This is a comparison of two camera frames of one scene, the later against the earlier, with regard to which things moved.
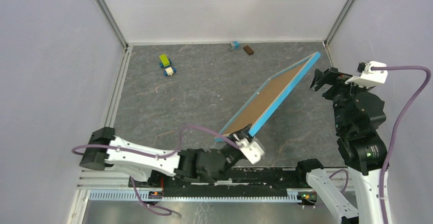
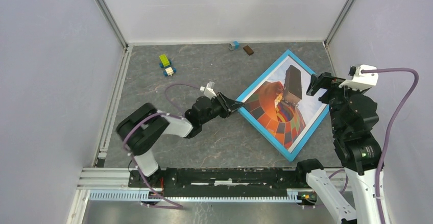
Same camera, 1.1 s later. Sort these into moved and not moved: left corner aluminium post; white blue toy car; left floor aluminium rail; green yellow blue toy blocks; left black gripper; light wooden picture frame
Moved: light wooden picture frame; left black gripper
Not moved: green yellow blue toy blocks; left floor aluminium rail; left corner aluminium post; white blue toy car
